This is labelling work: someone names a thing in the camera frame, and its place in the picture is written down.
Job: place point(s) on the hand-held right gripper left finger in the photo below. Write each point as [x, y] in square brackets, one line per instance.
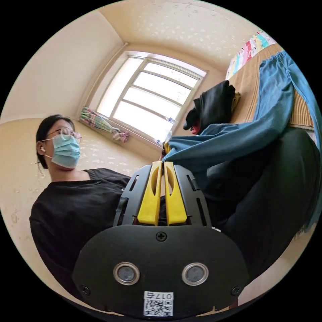
[151, 198]

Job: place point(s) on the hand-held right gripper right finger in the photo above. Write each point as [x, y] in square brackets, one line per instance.
[174, 201]

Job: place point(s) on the light blue jeans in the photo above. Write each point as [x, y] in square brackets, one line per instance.
[271, 105]

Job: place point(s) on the window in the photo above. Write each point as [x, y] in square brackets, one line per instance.
[148, 98]

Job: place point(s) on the pile of clothes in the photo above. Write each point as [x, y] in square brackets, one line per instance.
[216, 105]

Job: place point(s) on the tied striped curtain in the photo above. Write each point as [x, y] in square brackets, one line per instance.
[100, 122]

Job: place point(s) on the person's body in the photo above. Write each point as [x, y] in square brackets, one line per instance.
[75, 216]

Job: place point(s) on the bed with woven mat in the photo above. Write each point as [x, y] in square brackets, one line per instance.
[245, 85]

